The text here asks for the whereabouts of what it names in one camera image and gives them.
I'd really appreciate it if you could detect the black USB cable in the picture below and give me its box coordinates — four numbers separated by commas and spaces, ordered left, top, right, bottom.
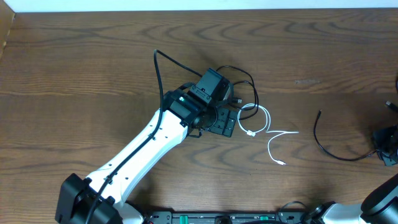
216, 65, 260, 121

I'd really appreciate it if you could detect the white USB cable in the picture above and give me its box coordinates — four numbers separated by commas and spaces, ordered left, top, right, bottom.
237, 103, 300, 166

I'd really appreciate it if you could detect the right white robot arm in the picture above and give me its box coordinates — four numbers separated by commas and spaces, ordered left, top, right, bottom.
305, 125, 397, 224

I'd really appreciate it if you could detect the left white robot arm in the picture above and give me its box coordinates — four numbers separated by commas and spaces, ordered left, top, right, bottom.
55, 68, 237, 223

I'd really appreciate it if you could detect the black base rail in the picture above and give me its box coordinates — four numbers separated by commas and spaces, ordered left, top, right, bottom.
143, 205, 312, 224

